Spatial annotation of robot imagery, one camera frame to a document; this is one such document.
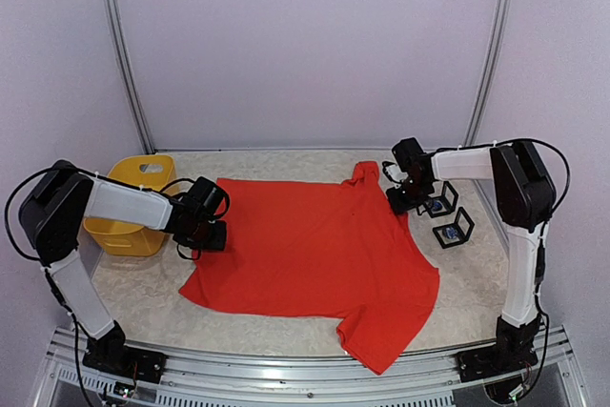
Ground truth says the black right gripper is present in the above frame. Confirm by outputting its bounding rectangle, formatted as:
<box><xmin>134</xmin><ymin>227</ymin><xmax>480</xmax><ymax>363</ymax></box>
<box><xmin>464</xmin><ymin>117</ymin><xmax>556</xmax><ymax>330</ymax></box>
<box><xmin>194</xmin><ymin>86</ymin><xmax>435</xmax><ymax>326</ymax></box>
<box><xmin>387</xmin><ymin>176</ymin><xmax>432</xmax><ymax>214</ymax></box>

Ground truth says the red t-shirt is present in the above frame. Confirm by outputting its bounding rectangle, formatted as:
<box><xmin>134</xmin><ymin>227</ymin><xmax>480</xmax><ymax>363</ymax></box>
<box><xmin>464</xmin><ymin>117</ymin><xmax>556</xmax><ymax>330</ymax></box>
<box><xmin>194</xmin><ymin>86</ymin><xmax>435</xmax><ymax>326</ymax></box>
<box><xmin>180</xmin><ymin>161</ymin><xmax>439</xmax><ymax>374</ymax></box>

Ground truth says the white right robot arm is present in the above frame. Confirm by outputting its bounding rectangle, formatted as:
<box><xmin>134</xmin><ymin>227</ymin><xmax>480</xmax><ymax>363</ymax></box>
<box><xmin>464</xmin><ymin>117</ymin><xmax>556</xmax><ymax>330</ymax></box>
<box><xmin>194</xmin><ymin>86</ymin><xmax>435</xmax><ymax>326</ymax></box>
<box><xmin>382</xmin><ymin>137</ymin><xmax>566</xmax><ymax>373</ymax></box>

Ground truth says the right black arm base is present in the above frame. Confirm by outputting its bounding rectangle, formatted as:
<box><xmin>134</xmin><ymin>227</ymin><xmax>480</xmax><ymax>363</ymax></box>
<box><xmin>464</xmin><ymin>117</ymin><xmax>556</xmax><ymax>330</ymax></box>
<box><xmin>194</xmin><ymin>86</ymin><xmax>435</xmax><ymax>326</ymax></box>
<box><xmin>456</xmin><ymin>316</ymin><xmax>540</xmax><ymax>382</ymax></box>

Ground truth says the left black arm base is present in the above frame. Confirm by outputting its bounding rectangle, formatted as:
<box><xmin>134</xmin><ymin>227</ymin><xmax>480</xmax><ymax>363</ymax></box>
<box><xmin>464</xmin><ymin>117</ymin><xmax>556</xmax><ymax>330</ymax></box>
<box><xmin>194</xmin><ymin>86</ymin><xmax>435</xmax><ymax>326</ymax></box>
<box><xmin>83</xmin><ymin>321</ymin><xmax>167</xmax><ymax>384</ymax></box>

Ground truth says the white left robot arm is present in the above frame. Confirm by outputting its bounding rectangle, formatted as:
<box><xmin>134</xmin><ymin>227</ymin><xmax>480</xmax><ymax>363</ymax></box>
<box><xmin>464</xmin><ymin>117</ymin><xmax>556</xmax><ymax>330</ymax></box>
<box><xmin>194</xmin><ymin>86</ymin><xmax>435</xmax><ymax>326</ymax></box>
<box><xmin>17</xmin><ymin>160</ymin><xmax>231</xmax><ymax>374</ymax></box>

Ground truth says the blue brooch in front box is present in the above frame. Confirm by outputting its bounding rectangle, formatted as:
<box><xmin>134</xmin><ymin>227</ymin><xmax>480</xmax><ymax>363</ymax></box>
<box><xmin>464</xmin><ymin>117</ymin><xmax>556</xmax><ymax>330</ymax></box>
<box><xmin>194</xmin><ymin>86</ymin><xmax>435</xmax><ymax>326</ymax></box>
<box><xmin>443</xmin><ymin>227</ymin><xmax>459</xmax><ymax>240</ymax></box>

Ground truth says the rear black display box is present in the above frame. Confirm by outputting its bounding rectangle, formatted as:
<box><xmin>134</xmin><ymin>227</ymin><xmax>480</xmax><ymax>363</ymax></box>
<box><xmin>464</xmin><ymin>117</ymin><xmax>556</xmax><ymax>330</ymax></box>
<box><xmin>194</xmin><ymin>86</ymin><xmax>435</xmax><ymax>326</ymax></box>
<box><xmin>417</xmin><ymin>181</ymin><xmax>459</xmax><ymax>218</ymax></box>

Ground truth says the black display box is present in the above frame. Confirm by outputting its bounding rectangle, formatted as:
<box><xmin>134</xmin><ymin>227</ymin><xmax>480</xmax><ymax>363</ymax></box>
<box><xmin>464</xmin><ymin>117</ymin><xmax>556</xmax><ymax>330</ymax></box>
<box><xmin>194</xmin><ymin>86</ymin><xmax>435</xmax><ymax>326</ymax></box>
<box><xmin>417</xmin><ymin>181</ymin><xmax>459</xmax><ymax>218</ymax></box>
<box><xmin>433</xmin><ymin>206</ymin><xmax>475</xmax><ymax>249</ymax></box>

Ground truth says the front black display box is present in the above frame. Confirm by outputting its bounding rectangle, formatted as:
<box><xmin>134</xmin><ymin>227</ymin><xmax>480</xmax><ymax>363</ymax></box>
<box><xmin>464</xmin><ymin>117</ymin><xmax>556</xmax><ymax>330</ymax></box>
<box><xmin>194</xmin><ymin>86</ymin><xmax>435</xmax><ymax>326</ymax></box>
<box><xmin>433</xmin><ymin>206</ymin><xmax>475</xmax><ymax>249</ymax></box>

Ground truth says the yellow plastic basket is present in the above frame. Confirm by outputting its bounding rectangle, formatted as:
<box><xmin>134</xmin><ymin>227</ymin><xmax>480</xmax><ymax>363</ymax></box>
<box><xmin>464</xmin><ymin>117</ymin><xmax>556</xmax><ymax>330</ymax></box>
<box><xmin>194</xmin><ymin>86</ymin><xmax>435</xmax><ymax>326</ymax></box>
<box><xmin>83</xmin><ymin>154</ymin><xmax>177</xmax><ymax>256</ymax></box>

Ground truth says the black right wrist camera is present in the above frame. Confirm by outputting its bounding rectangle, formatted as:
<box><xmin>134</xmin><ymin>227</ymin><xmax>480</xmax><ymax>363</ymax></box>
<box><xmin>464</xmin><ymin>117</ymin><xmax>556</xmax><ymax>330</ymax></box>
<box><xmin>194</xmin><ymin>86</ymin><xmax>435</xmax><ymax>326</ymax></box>
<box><xmin>382</xmin><ymin>137</ymin><xmax>424</xmax><ymax>185</ymax></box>

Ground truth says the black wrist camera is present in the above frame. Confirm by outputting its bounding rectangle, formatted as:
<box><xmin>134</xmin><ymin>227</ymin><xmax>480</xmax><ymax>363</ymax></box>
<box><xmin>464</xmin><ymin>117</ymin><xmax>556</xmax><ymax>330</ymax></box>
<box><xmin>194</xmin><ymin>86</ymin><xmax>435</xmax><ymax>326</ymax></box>
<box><xmin>186</xmin><ymin>176</ymin><xmax>231</xmax><ymax>221</ymax></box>
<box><xmin>382</xmin><ymin>137</ymin><xmax>424</xmax><ymax>185</ymax></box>

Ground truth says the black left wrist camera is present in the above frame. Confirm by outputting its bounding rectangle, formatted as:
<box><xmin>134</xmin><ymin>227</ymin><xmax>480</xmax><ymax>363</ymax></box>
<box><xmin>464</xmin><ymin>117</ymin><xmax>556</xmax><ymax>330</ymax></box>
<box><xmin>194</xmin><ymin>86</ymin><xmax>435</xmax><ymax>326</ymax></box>
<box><xmin>186</xmin><ymin>176</ymin><xmax>231</xmax><ymax>221</ymax></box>

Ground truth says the aluminium front rail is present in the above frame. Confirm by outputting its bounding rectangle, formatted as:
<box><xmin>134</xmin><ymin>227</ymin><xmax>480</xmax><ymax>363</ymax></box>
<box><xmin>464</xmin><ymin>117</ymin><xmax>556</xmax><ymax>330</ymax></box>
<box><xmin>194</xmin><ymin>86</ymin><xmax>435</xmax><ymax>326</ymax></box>
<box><xmin>32</xmin><ymin>325</ymin><xmax>587</xmax><ymax>407</ymax></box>

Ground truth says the left aluminium frame post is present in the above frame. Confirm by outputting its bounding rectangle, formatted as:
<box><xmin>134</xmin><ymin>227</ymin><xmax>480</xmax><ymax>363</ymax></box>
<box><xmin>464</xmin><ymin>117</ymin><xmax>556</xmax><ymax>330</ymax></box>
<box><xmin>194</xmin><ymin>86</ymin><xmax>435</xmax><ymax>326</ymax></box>
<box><xmin>103</xmin><ymin>0</ymin><xmax>156</xmax><ymax>154</ymax></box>

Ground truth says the aluminium frame post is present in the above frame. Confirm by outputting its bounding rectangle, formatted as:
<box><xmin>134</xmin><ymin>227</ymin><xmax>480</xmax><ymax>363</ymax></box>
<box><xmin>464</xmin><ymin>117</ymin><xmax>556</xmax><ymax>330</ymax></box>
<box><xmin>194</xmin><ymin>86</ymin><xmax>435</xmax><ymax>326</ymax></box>
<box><xmin>103</xmin><ymin>0</ymin><xmax>156</xmax><ymax>154</ymax></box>
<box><xmin>463</xmin><ymin>0</ymin><xmax>511</xmax><ymax>146</ymax></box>

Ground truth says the right aluminium frame post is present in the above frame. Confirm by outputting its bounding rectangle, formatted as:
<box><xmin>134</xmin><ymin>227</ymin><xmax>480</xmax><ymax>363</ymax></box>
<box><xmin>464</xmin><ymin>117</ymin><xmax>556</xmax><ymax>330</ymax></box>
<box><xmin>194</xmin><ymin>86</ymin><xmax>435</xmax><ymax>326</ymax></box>
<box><xmin>463</xmin><ymin>0</ymin><xmax>511</xmax><ymax>146</ymax></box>

